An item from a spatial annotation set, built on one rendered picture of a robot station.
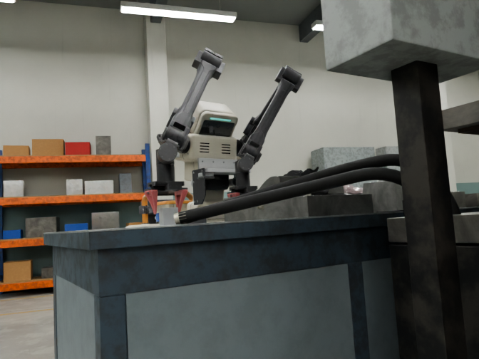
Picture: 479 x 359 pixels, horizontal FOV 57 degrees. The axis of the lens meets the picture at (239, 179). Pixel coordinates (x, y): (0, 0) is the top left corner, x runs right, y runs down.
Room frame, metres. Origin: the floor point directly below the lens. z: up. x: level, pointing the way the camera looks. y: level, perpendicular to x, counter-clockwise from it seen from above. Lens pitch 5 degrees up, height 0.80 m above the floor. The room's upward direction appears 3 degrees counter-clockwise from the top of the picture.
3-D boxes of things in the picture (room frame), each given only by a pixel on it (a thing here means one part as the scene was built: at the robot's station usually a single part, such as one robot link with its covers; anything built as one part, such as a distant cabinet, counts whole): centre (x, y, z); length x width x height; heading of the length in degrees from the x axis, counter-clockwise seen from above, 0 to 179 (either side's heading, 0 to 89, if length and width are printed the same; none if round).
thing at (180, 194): (1.40, 0.21, 0.88); 0.07 x 0.07 x 0.09; 31
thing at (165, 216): (1.41, 0.25, 0.83); 0.13 x 0.05 x 0.05; 31
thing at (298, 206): (1.53, -0.17, 0.87); 0.50 x 0.26 x 0.14; 31
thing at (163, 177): (1.38, 0.23, 0.95); 0.10 x 0.07 x 0.07; 121
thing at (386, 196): (1.78, -0.44, 0.85); 0.50 x 0.26 x 0.11; 48
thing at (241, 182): (1.78, -0.01, 0.96); 0.10 x 0.07 x 0.07; 123
